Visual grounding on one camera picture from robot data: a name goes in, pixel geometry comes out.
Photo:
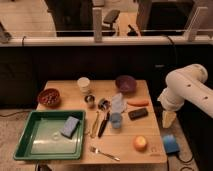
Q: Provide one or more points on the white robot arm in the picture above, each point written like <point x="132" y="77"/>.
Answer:
<point x="185" y="84"/>

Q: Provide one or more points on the orange carrot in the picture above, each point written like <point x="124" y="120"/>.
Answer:
<point x="138" y="103"/>

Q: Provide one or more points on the white paper cup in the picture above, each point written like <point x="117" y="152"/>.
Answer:
<point x="84" y="85"/>

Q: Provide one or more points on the small metal cup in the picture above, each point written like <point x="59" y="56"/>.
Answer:
<point x="90" y="101"/>

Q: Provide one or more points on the purple bowl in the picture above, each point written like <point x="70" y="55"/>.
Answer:
<point x="126" y="83"/>

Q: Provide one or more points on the white railing bar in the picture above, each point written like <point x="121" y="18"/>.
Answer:
<point x="106" y="41"/>

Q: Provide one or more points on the silver fork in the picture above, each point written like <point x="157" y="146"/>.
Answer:
<point x="97" y="151"/>

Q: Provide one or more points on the blue plastic cup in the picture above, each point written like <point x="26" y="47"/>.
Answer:
<point x="116" y="120"/>

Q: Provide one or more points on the black rectangular block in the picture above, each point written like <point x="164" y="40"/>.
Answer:
<point x="139" y="113"/>

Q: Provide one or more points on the blue device on floor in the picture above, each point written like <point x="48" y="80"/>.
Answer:
<point x="170" y="144"/>

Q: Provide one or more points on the red bowl with beads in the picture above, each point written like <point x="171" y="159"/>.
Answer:
<point x="49" y="97"/>

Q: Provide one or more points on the black office chair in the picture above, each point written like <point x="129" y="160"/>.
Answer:
<point x="108" y="22"/>

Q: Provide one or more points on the tipped metal cup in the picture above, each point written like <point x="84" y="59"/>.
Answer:
<point x="104" y="104"/>

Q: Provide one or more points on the orange apple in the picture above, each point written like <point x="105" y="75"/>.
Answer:
<point x="140" y="143"/>

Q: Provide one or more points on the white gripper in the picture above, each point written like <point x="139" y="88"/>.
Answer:
<point x="170" y="102"/>

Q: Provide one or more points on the blue sponge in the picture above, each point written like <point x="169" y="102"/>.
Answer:
<point x="69" y="127"/>

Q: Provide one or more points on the green plastic tray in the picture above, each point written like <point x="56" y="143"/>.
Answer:
<point x="41" y="138"/>

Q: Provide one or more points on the wooden handled utensil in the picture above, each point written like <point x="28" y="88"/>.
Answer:
<point x="95" y="125"/>

